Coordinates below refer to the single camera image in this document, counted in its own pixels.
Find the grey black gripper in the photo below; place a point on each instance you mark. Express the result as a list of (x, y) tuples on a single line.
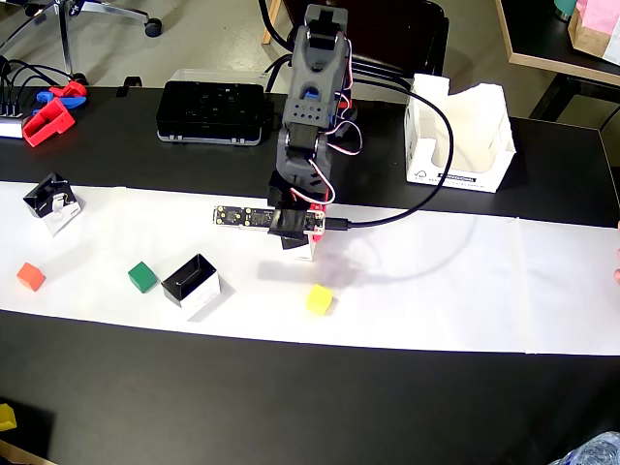
[(292, 241)]

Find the black white cardboard box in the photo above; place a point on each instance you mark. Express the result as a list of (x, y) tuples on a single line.
[(60, 218), (198, 298)]

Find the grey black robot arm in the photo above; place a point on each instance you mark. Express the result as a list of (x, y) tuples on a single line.
[(315, 68)]

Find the person's right hand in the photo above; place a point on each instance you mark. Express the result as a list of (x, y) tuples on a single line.
[(617, 277)]

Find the yellow wooden cube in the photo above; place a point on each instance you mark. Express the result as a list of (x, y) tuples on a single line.
[(319, 299)]

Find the white paper sheet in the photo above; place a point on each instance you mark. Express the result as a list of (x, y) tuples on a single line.
[(436, 290)]

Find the black electronics case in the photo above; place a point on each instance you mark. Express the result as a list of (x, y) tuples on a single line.
[(208, 111)]

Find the white cardboard napkin box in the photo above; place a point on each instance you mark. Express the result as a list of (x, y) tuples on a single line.
[(460, 181)]

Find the green wooden cube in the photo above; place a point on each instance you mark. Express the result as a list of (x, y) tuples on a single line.
[(143, 278)]

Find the clear plastic tray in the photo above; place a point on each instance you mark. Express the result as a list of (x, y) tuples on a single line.
[(218, 75)]

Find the white napkin stack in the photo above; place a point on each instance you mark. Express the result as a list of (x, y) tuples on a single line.
[(465, 126)]

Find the wooden furniture leg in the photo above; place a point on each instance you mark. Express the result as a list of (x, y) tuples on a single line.
[(271, 21)]

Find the black chair seat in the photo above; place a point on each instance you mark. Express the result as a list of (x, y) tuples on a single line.
[(397, 29)]

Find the small black clamp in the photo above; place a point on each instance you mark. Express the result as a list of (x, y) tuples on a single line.
[(133, 81)]

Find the blue printed part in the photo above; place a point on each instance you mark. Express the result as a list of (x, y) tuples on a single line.
[(43, 97), (75, 102)]

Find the small red printed part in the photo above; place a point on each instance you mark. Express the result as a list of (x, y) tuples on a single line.
[(72, 88)]

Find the orange wooden cube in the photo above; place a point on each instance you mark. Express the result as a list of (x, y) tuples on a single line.
[(30, 277)]

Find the large red printed part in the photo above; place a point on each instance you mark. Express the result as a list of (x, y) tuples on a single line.
[(48, 121)]

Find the white USB hub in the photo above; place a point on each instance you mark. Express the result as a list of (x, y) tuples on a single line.
[(9, 127)]

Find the chrome office chair base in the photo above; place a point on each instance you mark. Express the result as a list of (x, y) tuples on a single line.
[(64, 29)]

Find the yellow printed part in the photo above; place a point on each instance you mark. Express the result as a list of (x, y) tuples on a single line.
[(7, 417)]

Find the teal thermos flask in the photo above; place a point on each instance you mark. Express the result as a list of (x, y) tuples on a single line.
[(566, 7)]

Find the crinkled clear plastic bottle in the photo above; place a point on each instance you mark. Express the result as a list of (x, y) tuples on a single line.
[(593, 450)]

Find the pink paper bag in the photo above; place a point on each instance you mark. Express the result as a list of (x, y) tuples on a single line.
[(598, 14)]

